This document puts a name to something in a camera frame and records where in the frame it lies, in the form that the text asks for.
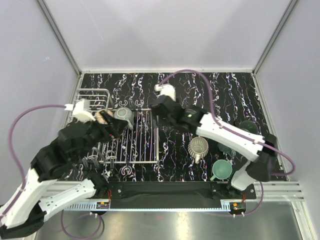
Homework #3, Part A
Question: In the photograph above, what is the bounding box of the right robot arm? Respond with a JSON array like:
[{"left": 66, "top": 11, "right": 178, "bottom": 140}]
[{"left": 149, "top": 95, "right": 277, "bottom": 199}]

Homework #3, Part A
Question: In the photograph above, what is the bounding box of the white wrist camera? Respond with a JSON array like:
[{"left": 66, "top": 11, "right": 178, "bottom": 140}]
[
  {"left": 64, "top": 98, "right": 96, "bottom": 123},
  {"left": 154, "top": 83, "right": 176, "bottom": 102}
]

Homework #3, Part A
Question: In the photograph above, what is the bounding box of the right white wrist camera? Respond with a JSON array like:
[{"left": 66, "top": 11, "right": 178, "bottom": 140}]
[{"left": 154, "top": 83, "right": 176, "bottom": 102}]

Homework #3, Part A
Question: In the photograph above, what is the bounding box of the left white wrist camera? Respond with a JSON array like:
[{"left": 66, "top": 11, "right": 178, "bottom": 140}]
[{"left": 64, "top": 98, "right": 96, "bottom": 123}]

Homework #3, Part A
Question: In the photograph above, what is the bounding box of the mint green mug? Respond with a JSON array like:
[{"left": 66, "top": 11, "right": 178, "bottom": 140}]
[{"left": 210, "top": 159, "right": 233, "bottom": 181}]

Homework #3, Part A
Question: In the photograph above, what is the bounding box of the dark green cup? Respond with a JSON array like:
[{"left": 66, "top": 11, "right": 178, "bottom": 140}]
[{"left": 238, "top": 120, "right": 259, "bottom": 135}]

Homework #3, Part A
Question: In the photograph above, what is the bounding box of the metal wire dish rack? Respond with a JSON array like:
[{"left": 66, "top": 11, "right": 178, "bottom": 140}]
[{"left": 58, "top": 88, "right": 159, "bottom": 166}]

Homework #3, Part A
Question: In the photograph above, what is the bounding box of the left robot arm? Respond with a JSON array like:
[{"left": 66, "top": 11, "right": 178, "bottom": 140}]
[{"left": 0, "top": 110, "right": 128, "bottom": 240}]

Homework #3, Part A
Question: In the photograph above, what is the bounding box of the grey glazed mug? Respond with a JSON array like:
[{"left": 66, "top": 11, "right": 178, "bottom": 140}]
[{"left": 113, "top": 107, "right": 134, "bottom": 131}]

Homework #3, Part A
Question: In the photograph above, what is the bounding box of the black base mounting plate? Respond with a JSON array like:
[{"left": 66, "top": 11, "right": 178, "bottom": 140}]
[{"left": 103, "top": 181, "right": 257, "bottom": 200}]

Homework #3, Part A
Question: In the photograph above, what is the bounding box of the white slotted cable duct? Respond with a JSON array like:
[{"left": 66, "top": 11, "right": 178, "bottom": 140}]
[{"left": 65, "top": 201, "right": 110, "bottom": 211}]

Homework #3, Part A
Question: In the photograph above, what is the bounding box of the ribbed grey mug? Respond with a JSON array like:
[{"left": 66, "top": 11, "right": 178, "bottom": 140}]
[{"left": 187, "top": 136, "right": 209, "bottom": 164}]

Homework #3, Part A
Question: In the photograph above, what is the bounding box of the dark mug cream interior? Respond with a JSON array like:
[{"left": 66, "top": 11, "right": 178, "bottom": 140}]
[{"left": 217, "top": 143, "right": 237, "bottom": 157}]

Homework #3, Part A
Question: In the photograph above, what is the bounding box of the tan ceramic mug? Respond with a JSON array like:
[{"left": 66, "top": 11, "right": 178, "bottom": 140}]
[{"left": 94, "top": 112, "right": 106, "bottom": 125}]

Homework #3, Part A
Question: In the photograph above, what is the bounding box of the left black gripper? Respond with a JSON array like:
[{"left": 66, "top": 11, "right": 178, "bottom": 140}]
[{"left": 75, "top": 109, "right": 130, "bottom": 162}]

